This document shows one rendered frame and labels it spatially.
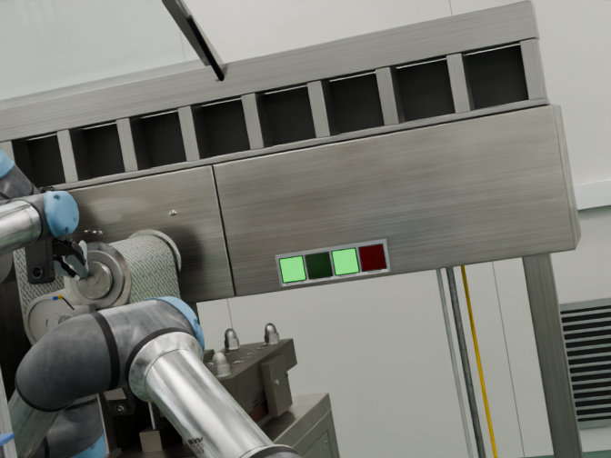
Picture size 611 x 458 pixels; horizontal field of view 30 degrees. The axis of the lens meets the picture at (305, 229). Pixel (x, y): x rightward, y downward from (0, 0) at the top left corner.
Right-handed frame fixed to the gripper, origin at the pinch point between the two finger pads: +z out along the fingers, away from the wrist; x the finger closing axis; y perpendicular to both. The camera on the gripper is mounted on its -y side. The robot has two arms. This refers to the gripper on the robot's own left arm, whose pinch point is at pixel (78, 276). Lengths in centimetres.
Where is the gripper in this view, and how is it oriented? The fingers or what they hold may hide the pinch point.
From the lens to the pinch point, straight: 226.4
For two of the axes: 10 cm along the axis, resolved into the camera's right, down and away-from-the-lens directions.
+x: -9.5, 1.5, 2.9
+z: 3.2, 5.5, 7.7
